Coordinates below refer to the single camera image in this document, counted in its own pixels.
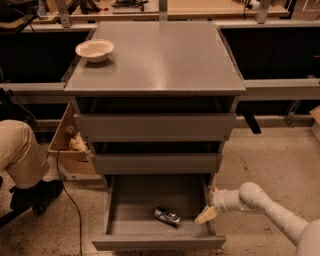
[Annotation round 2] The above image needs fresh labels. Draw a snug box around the wooden box on floor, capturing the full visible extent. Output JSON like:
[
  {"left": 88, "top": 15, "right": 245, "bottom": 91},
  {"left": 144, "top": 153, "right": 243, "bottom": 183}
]
[{"left": 48, "top": 103, "right": 97, "bottom": 180}]

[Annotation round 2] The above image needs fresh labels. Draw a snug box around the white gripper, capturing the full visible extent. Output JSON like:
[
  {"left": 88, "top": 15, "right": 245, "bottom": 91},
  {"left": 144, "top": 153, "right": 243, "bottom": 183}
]
[{"left": 195, "top": 186, "right": 231, "bottom": 224}]

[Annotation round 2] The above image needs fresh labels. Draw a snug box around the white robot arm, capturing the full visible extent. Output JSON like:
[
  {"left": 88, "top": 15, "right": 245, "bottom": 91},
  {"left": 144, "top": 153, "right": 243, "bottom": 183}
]
[{"left": 195, "top": 182, "right": 320, "bottom": 256}]

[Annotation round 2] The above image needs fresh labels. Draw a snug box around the wooden workbench in background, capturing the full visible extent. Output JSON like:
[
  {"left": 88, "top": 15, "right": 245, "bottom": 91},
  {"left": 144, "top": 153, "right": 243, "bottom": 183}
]
[{"left": 69, "top": 0, "right": 291, "bottom": 22}]

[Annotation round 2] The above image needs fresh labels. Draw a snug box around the small toy in box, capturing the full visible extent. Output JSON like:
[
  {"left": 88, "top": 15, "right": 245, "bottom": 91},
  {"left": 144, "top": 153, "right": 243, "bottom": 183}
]
[{"left": 65, "top": 125, "right": 88, "bottom": 152}]

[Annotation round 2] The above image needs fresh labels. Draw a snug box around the silver blue redbull can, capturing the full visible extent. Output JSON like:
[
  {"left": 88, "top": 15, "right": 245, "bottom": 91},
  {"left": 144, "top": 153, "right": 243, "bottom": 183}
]
[{"left": 154, "top": 207, "right": 181, "bottom": 228}]

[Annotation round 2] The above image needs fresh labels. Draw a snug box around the grey drawer cabinet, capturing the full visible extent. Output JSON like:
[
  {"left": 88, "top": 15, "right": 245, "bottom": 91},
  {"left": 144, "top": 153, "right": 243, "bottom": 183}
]
[{"left": 63, "top": 21, "right": 247, "bottom": 188}]

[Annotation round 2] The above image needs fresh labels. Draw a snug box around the grey top drawer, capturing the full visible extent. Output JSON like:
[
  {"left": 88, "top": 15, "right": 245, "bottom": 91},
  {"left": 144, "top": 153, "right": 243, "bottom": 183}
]
[{"left": 74, "top": 114, "right": 235, "bottom": 142}]

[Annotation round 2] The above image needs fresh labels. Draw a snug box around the grey middle drawer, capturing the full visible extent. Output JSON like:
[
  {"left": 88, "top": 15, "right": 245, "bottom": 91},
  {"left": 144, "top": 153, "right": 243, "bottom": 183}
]
[{"left": 92, "top": 153, "right": 222, "bottom": 175}]

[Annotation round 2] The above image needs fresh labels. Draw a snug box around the white bowl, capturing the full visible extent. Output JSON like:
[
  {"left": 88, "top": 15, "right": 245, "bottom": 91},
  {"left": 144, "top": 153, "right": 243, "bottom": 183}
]
[{"left": 75, "top": 39, "right": 114, "bottom": 63}]

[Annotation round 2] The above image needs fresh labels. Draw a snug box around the black shoe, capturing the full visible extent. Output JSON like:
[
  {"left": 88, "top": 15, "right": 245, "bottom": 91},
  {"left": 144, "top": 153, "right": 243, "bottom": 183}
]
[{"left": 10, "top": 180, "right": 63, "bottom": 210}]

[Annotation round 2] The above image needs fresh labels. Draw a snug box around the grey open bottom drawer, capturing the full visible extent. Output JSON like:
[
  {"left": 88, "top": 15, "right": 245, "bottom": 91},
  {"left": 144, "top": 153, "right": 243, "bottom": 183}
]
[{"left": 93, "top": 174, "right": 226, "bottom": 251}]

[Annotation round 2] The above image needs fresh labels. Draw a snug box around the black floor cable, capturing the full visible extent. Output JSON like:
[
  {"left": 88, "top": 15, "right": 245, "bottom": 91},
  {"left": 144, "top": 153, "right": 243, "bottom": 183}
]
[{"left": 55, "top": 149, "right": 83, "bottom": 256}]

